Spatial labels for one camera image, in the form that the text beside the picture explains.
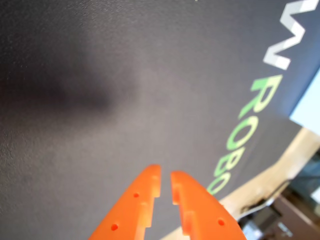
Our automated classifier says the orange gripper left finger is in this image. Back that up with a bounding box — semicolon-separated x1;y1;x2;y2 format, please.
87;163;162;240

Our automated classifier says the dark mat with WOWROBO print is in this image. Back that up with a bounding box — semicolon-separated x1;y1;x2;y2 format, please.
0;0;320;240

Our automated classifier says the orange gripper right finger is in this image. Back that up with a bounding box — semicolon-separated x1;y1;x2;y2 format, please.
170;170;248;240

